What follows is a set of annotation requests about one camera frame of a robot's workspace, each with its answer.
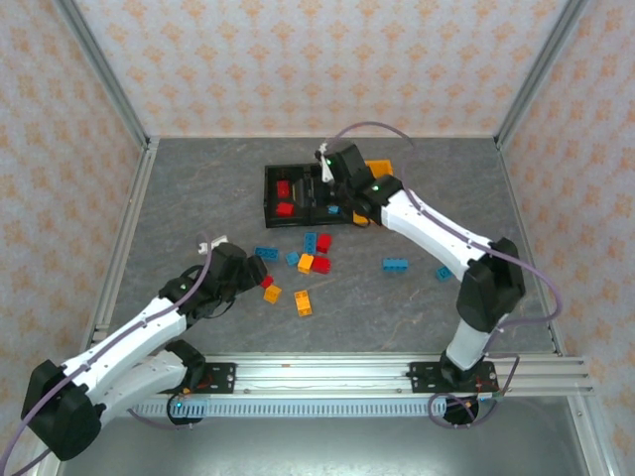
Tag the aluminum side rail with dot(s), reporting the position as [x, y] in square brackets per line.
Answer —
[511, 183]
[124, 248]

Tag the small green circuit board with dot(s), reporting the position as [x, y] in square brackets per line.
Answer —
[488, 395]

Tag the small red lego brick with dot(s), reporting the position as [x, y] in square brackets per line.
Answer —
[268, 281]

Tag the aluminum frame leg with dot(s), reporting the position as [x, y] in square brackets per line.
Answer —
[593, 436]

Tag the aluminum base beam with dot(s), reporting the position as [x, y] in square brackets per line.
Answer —
[322, 377]

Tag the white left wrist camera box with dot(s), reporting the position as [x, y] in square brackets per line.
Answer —
[213, 244]

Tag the aluminum frame post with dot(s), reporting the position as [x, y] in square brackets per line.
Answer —
[540, 74]
[106, 79]

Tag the long blue lego brick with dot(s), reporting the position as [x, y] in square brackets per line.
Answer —
[395, 265]
[333, 209]
[266, 253]
[310, 243]

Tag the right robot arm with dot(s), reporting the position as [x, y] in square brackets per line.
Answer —
[436, 233]

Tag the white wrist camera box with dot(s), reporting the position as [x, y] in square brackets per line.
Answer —
[213, 244]
[326, 168]

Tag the grey metal sheet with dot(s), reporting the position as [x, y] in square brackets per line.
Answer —
[317, 446]

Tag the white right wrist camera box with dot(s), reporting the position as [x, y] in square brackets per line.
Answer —
[326, 168]

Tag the orange plastic bin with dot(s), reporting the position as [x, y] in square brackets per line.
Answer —
[381, 167]

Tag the long orange lego brick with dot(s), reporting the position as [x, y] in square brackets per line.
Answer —
[303, 303]

